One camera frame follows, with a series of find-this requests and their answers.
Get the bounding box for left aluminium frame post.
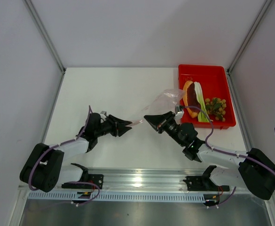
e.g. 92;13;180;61
23;0;66;74

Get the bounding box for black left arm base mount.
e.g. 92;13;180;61
62;174;104;189

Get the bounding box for red plastic tray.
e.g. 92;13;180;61
178;65;236;129

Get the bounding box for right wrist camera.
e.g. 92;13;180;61
175;105;184;119

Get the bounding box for aluminium frame post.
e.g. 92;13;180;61
23;0;66;74
227;0;275;75

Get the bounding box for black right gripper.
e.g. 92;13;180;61
144;111;185;147

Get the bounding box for right aluminium frame post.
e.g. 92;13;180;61
227;0;275;75

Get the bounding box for slotted grey cable duct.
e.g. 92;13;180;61
28;191;218;203

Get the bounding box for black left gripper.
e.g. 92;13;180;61
95;114;132;137

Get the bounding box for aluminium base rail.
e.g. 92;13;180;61
18;168;273;191

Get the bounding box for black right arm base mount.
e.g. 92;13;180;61
183;176;230;192

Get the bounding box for clear pink zip top bag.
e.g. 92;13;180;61
129;89;186;127

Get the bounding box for yellow longan fruit bunch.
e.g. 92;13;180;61
204;97;227;122

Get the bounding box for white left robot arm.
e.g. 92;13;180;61
19;113;132;193

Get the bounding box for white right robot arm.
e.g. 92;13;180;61
144;112;275;200

